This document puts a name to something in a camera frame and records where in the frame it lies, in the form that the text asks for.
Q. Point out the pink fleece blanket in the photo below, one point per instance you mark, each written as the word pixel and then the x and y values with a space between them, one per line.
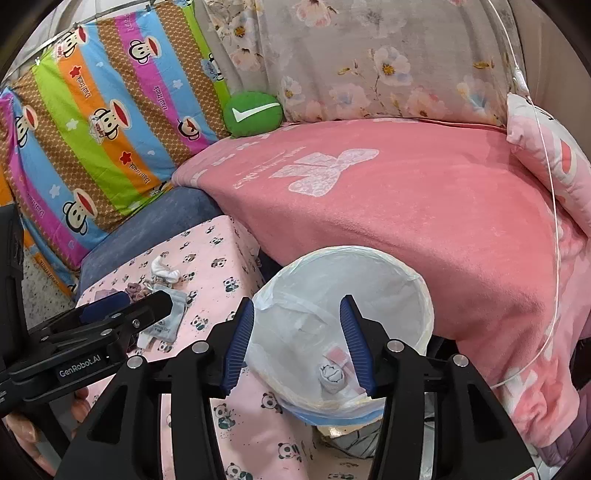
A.
pixel 392 207

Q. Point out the pink panda print cloth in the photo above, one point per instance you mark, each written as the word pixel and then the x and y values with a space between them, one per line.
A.
pixel 207 263

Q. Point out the green round check-mark cushion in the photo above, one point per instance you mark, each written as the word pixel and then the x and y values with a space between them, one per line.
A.
pixel 251 113

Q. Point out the striped monkey print cushion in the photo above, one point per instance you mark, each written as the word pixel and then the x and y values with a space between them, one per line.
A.
pixel 101 115

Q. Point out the pink white pillow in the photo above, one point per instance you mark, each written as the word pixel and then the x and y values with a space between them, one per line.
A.
pixel 545 143

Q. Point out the light grey-blue sock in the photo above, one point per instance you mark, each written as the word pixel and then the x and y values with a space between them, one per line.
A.
pixel 108 294

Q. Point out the white lined waste bin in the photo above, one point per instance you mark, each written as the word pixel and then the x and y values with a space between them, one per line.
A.
pixel 323 290

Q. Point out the thin metal rod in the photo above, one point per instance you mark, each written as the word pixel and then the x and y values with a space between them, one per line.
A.
pixel 83 39

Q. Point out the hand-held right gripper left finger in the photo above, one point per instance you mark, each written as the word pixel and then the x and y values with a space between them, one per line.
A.
pixel 238 344

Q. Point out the person's left hand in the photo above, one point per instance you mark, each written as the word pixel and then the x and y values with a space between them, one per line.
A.
pixel 18 427

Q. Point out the small white cloth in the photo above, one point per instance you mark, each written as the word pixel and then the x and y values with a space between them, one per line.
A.
pixel 147 342

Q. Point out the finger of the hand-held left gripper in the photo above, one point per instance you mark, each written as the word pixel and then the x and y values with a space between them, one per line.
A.
pixel 152 309
pixel 104 307

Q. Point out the grey floral blanket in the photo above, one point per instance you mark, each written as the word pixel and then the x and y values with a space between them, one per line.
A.
pixel 369 60

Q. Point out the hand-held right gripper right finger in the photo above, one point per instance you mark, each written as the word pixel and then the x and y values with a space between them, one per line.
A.
pixel 355 346

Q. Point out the blue velvet sofa cushion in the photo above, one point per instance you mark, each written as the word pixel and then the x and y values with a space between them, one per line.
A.
pixel 147 221

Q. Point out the grey white sock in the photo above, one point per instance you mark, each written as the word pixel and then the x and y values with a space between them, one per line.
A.
pixel 331 376
pixel 173 318

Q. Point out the pink white cloth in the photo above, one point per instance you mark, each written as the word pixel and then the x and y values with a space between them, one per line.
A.
pixel 344 357

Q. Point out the brown hair scrunchie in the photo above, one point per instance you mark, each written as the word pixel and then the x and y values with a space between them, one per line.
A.
pixel 137 290

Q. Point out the pink quilted cloth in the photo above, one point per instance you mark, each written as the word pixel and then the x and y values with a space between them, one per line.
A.
pixel 554 452

